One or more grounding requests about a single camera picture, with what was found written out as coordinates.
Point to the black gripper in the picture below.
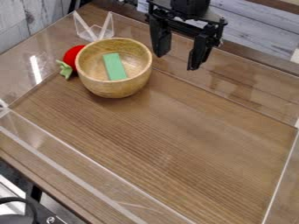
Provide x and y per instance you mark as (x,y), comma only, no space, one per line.
(193,19)

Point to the green rectangular block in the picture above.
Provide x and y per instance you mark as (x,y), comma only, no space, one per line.
(116,69)

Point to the brown wooden bowl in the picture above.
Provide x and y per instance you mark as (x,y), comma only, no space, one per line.
(137,59)

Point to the red plush strawberry toy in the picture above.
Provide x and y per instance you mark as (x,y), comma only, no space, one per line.
(68,62)

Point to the clear acrylic corner bracket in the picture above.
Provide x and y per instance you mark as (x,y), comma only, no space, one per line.
(96,32)

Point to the clear acrylic tray wall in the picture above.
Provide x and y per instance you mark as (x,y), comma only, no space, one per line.
(81,183)

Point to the black table leg bracket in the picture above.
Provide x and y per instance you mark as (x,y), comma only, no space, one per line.
(52,212)

